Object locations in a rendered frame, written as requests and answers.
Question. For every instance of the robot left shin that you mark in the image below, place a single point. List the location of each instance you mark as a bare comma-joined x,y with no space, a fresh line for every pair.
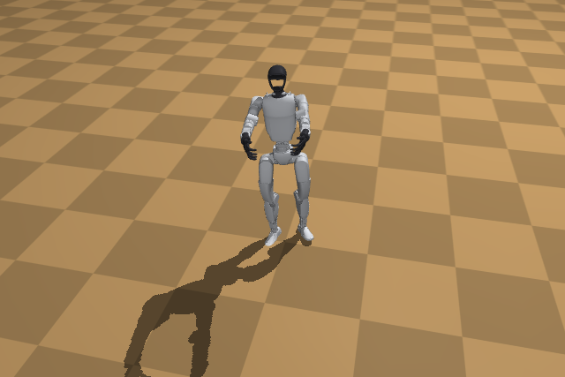
303,211

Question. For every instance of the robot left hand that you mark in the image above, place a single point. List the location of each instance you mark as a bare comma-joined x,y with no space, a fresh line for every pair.
304,137

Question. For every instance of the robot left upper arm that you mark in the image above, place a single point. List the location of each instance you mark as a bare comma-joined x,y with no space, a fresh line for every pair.
302,104

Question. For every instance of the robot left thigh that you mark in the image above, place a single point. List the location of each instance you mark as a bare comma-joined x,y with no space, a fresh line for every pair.
302,172

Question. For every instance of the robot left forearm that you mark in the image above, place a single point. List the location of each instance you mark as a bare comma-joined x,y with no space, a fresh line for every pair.
304,123

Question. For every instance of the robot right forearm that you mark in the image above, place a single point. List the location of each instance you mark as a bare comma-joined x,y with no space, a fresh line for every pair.
247,127

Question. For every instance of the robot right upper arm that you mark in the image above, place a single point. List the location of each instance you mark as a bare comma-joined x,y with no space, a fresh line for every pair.
254,109

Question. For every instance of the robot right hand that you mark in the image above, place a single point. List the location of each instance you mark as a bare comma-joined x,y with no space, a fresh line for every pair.
246,142

